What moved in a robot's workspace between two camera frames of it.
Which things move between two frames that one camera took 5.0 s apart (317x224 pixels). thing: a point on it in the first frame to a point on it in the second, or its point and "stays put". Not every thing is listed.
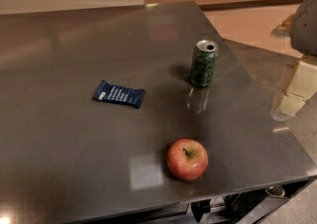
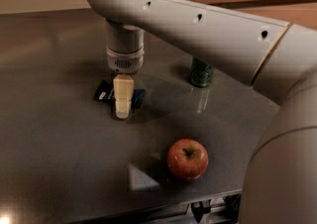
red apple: x=187 y=160 stays put
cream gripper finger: x=302 y=86 to x=124 y=59
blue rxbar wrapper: x=108 y=92 stays put
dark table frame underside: x=257 y=206 stays put
